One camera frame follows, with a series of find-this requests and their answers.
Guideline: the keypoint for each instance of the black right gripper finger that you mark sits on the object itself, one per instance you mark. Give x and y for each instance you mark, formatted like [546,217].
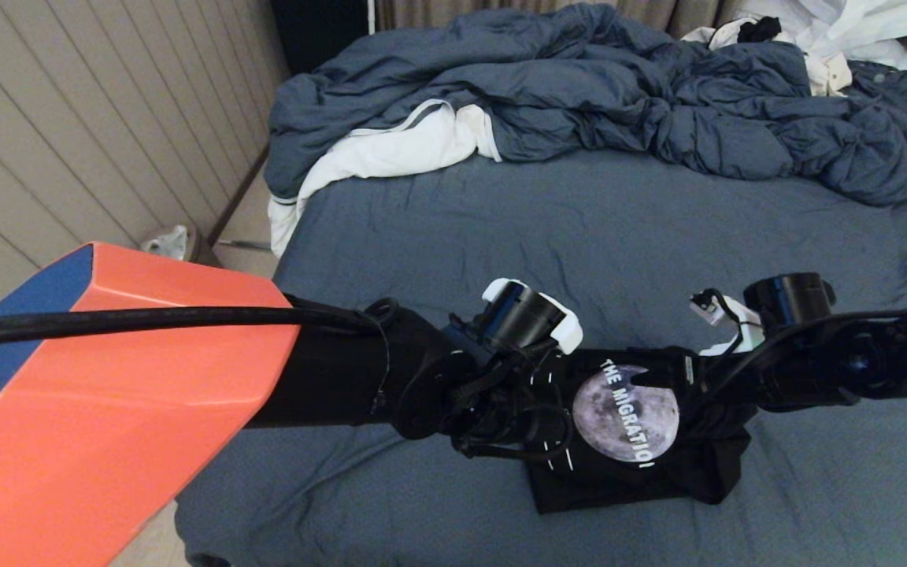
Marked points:
[662,378]

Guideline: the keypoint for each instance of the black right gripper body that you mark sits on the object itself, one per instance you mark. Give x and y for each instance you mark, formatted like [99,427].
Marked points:
[725,386]

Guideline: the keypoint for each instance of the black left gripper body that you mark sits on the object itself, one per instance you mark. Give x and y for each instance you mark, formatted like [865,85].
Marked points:
[509,409]

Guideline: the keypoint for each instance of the black t-shirt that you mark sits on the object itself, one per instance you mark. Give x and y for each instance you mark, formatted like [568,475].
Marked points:
[619,488]

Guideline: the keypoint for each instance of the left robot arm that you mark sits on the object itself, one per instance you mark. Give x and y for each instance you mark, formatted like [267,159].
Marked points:
[107,409]

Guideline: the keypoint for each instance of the white duvet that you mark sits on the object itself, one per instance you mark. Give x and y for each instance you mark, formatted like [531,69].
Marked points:
[390,150]

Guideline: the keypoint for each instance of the crumpled blue duvet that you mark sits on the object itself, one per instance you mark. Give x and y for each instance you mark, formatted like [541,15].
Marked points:
[579,79]

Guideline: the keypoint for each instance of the silver metal rod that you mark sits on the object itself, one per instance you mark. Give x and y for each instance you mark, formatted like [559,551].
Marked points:
[245,245]

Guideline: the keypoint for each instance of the small black fabric item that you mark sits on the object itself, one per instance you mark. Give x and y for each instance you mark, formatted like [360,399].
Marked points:
[759,29]

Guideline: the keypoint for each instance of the white crumpled shirt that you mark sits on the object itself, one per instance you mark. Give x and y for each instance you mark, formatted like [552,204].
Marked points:
[855,24]

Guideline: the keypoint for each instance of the beige curtain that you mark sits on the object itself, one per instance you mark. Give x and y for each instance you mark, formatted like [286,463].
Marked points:
[422,12]

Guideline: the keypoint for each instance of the black tall furniture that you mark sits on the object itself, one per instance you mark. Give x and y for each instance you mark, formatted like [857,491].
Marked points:
[320,27]

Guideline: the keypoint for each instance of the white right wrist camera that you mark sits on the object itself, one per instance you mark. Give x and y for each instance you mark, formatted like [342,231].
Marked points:
[741,323]

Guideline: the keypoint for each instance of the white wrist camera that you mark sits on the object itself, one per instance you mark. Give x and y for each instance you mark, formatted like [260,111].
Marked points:
[568,331]
[741,323]

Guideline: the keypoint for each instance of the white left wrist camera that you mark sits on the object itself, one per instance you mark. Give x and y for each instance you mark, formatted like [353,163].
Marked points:
[568,331]

